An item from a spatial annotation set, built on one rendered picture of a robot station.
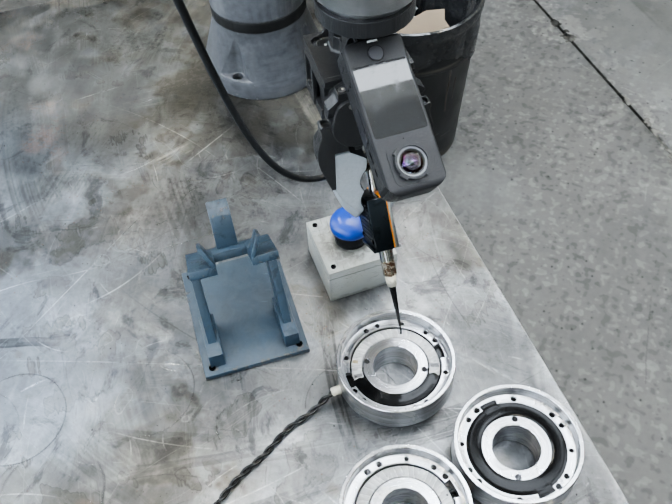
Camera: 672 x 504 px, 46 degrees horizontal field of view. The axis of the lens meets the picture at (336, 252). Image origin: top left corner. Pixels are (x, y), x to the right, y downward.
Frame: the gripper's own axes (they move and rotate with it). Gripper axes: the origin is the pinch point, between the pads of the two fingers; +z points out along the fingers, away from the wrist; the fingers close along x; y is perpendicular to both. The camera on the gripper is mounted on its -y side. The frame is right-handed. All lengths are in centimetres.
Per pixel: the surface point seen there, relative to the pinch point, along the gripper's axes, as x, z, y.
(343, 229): 2.0, 5.8, 3.1
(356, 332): 3.6, 10.1, -5.6
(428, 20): -47, 58, 99
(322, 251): 4.1, 8.6, 3.4
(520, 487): -4.3, 10.2, -23.6
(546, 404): -9.5, 10.1, -17.6
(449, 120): -49, 81, 89
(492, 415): -4.8, 10.2, -17.1
